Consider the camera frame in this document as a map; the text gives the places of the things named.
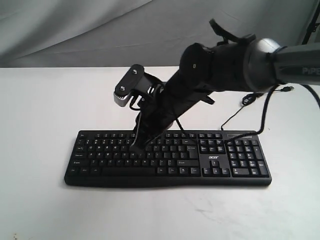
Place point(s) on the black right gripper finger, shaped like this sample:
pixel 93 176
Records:
pixel 141 135
pixel 151 132

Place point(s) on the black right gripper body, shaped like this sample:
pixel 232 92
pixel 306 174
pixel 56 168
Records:
pixel 171 103

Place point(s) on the black Acer keyboard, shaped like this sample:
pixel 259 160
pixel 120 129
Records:
pixel 102 158

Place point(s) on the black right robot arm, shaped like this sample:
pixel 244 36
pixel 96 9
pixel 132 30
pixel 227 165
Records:
pixel 240 64

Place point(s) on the black stand pole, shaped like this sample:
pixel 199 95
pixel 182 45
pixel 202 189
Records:
pixel 312 28

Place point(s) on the grey backdrop cloth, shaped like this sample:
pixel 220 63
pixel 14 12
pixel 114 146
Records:
pixel 119 33

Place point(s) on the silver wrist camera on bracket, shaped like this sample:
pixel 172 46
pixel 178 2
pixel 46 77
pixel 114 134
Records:
pixel 136 83

